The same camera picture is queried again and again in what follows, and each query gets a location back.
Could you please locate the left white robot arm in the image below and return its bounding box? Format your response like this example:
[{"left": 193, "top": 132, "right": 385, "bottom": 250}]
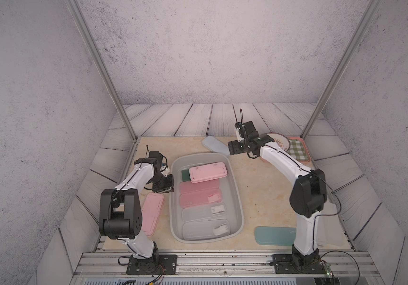
[{"left": 99, "top": 152, "right": 174, "bottom": 264}]

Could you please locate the aluminium frame post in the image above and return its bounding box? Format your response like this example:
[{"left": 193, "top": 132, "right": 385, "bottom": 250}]
[
  {"left": 65, "top": 0, "right": 137, "bottom": 141},
  {"left": 300, "top": 0, "right": 381, "bottom": 140}
]

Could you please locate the light blue pencil case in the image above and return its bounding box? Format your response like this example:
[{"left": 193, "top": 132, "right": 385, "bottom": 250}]
[{"left": 202, "top": 136, "right": 230, "bottom": 157}]

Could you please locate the right aluminium frame post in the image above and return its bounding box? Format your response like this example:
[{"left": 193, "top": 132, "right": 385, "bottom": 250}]
[{"left": 300, "top": 0, "right": 381, "bottom": 140}]

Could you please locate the pink pencil case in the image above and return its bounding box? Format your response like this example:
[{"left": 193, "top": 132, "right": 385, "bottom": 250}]
[
  {"left": 189, "top": 162, "right": 228, "bottom": 184},
  {"left": 179, "top": 189, "right": 223, "bottom": 209},
  {"left": 179, "top": 179, "right": 220, "bottom": 194}
]

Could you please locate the grey plastic storage box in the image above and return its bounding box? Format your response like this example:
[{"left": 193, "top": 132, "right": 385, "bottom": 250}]
[{"left": 169, "top": 153, "right": 244, "bottom": 243}]

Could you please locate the green checkered cloth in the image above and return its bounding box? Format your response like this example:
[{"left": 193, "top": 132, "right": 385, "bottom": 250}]
[{"left": 287, "top": 138, "right": 311, "bottom": 162}]

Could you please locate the round patterned plate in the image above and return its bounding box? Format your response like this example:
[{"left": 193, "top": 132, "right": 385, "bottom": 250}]
[{"left": 268, "top": 133, "right": 291, "bottom": 152}]

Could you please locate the dark green pencil case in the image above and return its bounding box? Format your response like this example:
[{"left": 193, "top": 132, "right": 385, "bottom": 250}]
[{"left": 181, "top": 169, "right": 191, "bottom": 182}]

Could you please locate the clear translucent pencil case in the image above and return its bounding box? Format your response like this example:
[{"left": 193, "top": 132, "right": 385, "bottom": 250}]
[{"left": 182, "top": 203, "right": 227, "bottom": 223}]

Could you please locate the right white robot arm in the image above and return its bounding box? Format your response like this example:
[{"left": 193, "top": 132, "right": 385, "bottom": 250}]
[{"left": 228, "top": 121, "right": 327, "bottom": 271}]

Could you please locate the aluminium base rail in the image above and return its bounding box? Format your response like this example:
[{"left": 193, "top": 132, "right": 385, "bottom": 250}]
[{"left": 72, "top": 250, "right": 384, "bottom": 285}]

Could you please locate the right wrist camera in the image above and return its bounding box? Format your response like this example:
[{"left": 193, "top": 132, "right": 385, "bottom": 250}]
[{"left": 235, "top": 122, "right": 244, "bottom": 142}]

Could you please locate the pink tray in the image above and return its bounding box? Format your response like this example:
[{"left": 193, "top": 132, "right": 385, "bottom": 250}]
[{"left": 268, "top": 133, "right": 311, "bottom": 163}]

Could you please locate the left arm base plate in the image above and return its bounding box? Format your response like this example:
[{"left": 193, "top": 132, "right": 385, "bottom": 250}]
[{"left": 126, "top": 255, "right": 178, "bottom": 276}]

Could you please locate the left aluminium frame post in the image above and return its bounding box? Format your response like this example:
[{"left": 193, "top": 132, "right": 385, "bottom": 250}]
[{"left": 65, "top": 0, "right": 137, "bottom": 141}]

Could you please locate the teal pencil case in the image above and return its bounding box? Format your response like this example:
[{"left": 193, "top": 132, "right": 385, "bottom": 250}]
[{"left": 254, "top": 226, "right": 296, "bottom": 247}]

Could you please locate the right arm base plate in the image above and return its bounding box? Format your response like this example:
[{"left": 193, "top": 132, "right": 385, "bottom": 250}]
[{"left": 269, "top": 254, "right": 327, "bottom": 274}]

